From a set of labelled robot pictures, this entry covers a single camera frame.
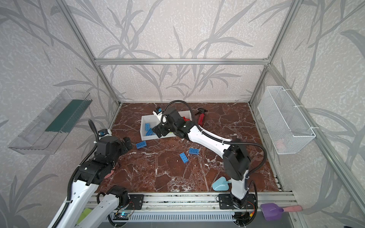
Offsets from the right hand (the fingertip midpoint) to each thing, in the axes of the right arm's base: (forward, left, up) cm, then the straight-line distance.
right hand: (158, 119), depth 82 cm
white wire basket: (-16, -62, +13) cm, 65 cm away
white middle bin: (-11, -8, +1) cm, 13 cm away
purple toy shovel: (-43, -60, -21) cm, 76 cm away
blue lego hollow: (-10, -21, -20) cm, 31 cm away
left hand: (-12, +16, +1) cm, 20 cm away
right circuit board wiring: (-45, -46, -25) cm, 69 cm away
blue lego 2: (+3, +10, -19) cm, 22 cm away
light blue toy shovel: (-30, -36, -20) cm, 51 cm away
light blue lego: (+10, +14, -21) cm, 28 cm away
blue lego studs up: (-15, -14, -21) cm, 29 cm away
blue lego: (-6, +14, -20) cm, 25 cm away
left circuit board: (-45, +16, -21) cm, 52 cm away
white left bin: (+10, +8, -15) cm, 19 cm away
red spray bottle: (+18, -27, -20) cm, 38 cm away
